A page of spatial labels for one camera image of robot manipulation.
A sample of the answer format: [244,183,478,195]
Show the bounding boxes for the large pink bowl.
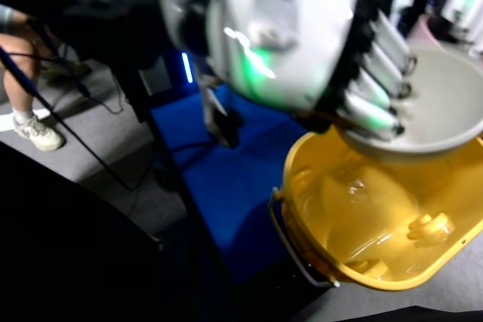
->
[410,15,483,60]

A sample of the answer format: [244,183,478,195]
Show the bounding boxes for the small grey bowl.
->
[334,45,483,165]

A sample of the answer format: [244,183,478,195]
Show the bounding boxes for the yellow plastic bucket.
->
[274,128,483,293]

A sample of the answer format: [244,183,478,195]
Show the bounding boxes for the black box with blue light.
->
[137,50,198,114]

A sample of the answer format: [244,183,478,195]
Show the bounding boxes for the blue table cloth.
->
[149,83,316,286]

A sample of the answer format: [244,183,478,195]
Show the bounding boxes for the dark tripod pole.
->
[0,45,135,192]

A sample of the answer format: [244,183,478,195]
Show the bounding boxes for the white shoe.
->
[13,112,66,152]

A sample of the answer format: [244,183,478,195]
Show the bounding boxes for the person's leg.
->
[0,3,41,121]

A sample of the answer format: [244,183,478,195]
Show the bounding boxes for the black and white bracket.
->
[202,84,245,150]

